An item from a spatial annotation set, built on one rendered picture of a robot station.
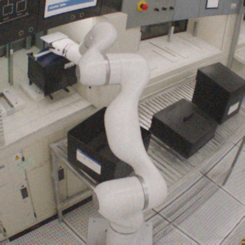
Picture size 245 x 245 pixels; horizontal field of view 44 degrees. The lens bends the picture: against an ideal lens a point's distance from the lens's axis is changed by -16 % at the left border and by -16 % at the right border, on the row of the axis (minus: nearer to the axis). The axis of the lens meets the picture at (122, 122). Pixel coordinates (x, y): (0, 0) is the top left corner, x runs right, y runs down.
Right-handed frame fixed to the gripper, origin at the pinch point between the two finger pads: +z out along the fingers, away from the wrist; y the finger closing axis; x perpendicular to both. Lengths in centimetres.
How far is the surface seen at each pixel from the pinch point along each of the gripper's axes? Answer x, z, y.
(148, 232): -48, -90, -13
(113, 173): -36, -61, -8
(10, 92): -33.1, 17.1, -19.8
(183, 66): -36, -17, 96
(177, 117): -37, -51, 46
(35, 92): -33.0, 6.1, -7.1
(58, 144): -47, -23, -10
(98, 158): -33, -53, -10
